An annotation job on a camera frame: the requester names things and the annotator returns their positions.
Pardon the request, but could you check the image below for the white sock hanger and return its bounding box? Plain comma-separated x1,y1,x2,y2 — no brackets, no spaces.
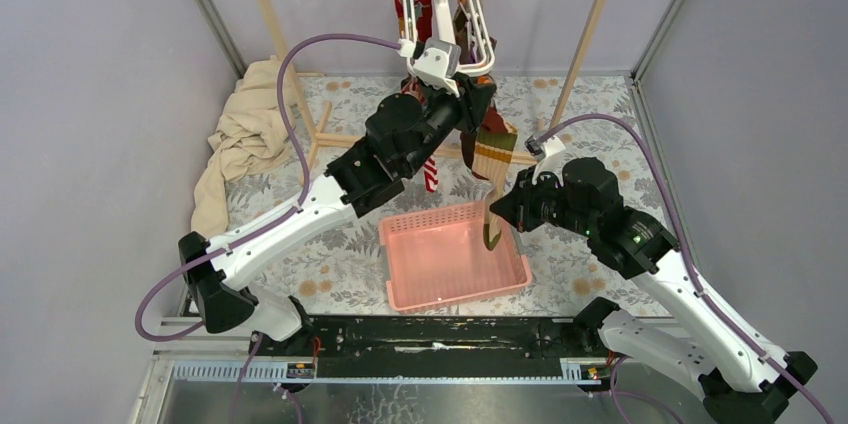
400,0,496,76

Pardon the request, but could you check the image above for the beige striped patchwork sock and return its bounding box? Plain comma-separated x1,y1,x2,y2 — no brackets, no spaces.
460,105,518,251

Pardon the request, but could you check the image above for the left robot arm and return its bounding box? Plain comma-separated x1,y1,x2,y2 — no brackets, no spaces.
178,74,497,355

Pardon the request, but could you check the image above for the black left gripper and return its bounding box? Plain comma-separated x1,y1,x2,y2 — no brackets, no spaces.
398,69,491,174

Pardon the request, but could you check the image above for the red bear sock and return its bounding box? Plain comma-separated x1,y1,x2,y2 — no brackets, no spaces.
394,0,433,42

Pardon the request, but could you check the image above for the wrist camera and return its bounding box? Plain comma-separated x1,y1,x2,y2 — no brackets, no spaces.
525,135,565,184
398,38,461,97

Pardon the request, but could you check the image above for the wooden clothes rack frame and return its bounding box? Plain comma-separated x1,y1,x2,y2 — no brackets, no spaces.
256,0,606,184

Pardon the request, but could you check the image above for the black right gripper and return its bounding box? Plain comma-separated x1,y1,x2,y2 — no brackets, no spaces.
490,164,595,237

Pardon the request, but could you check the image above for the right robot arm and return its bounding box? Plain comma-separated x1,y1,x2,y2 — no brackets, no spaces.
490,158,817,423

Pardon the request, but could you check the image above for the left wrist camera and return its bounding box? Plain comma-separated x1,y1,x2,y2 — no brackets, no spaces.
398,38,461,97

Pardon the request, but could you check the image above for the beige cloth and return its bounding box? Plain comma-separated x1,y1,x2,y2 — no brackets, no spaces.
190,59,293,237

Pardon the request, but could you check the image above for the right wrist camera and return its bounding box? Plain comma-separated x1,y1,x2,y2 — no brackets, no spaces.
525,135,565,184

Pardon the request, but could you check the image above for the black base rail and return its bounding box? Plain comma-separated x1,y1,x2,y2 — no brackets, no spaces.
218,311,641,383

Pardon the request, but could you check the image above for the pink plastic basket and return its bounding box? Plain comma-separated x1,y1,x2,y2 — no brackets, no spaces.
378,201,532,314

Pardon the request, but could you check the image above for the red white santa sock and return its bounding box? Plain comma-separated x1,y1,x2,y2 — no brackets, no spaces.
423,157,439,193

